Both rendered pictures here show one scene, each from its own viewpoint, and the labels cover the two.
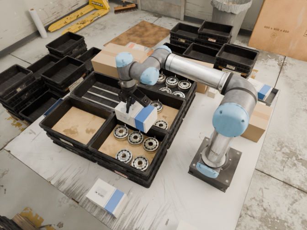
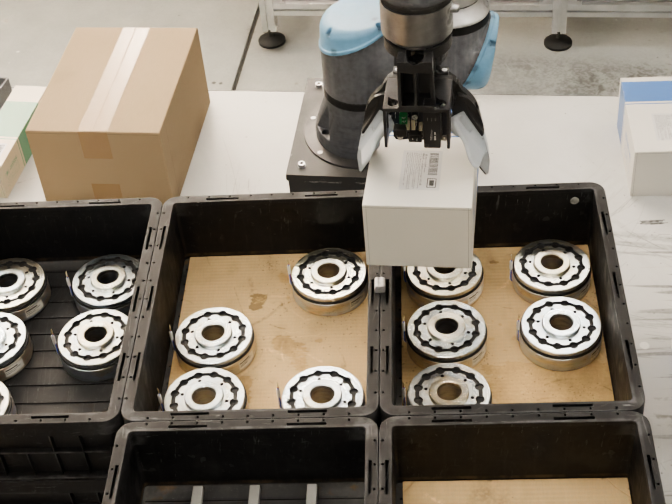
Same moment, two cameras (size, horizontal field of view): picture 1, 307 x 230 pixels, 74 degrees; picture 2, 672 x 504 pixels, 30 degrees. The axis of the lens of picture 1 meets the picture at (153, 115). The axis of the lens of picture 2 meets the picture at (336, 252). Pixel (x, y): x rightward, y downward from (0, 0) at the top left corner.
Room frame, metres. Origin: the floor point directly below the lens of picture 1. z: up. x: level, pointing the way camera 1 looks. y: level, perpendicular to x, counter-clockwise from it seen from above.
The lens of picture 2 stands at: (1.27, 1.09, 2.03)
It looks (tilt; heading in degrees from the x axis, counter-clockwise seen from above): 43 degrees down; 247
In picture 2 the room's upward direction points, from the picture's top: 6 degrees counter-clockwise
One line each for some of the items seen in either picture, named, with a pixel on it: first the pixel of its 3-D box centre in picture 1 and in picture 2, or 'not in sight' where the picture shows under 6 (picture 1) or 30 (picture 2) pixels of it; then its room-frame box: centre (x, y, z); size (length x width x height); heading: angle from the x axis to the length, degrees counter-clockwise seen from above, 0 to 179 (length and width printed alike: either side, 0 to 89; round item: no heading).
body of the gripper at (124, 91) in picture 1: (128, 91); (418, 83); (0.74, 0.12, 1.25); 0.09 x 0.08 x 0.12; 56
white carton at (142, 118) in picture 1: (136, 113); (424, 180); (0.73, 0.09, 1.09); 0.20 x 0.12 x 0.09; 56
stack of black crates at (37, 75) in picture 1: (49, 76); not in sight; (2.06, 1.29, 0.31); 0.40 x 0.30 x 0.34; 146
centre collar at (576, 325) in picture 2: (123, 155); (561, 323); (0.59, 0.19, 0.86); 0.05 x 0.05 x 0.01
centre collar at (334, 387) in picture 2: not in sight; (322, 395); (0.91, 0.15, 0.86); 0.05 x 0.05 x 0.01
